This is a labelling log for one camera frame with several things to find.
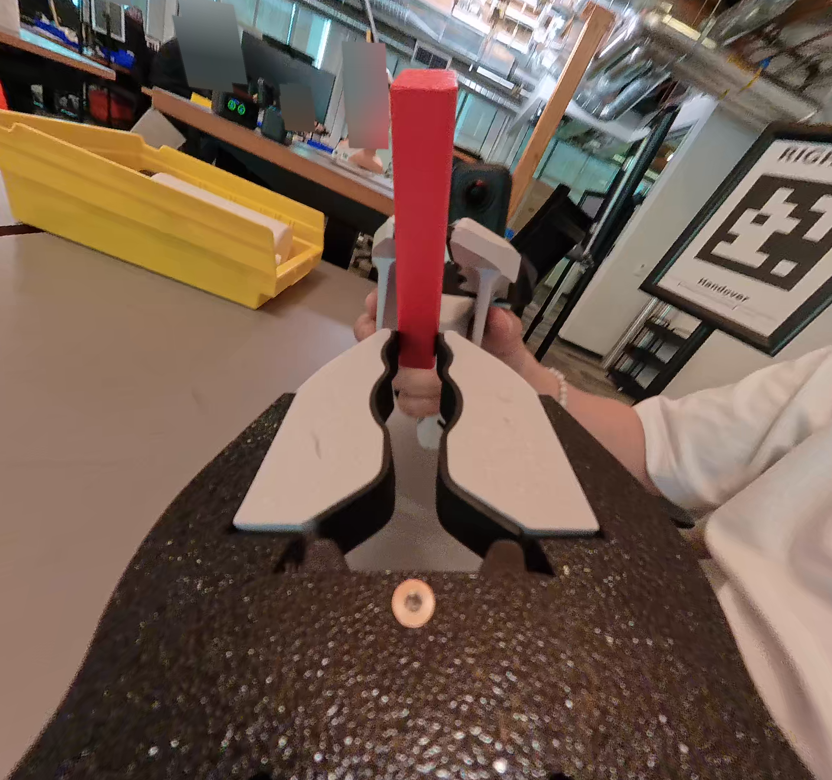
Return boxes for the person's right forearm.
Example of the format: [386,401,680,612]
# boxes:
[559,384,653,484]

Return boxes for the pearl bracelet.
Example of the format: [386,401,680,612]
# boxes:
[544,364,572,412]

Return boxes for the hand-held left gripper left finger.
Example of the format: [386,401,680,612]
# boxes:
[234,332,395,534]

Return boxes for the black television screen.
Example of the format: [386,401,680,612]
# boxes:
[241,33,336,124]

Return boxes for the framed marker poster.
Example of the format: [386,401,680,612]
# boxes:
[640,124,832,358]

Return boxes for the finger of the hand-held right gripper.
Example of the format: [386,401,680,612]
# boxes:
[449,219,523,345]
[371,219,399,332]

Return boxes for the black clock with green display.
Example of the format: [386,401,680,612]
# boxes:
[215,91,258,127]

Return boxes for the grey desk with wooden edge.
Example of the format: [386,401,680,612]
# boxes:
[150,85,482,217]

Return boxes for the person's right hand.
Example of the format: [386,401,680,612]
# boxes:
[354,293,555,419]

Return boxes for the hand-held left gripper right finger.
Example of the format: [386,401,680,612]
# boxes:
[436,335,601,544]

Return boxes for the white cylinder with black cap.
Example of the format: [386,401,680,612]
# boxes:
[150,172,297,262]

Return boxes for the black office chair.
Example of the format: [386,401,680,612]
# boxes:
[514,182,594,315]

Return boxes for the red block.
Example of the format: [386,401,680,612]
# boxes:
[390,69,461,370]

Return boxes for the yellow plastic bin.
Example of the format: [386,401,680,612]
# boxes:
[0,111,326,310]

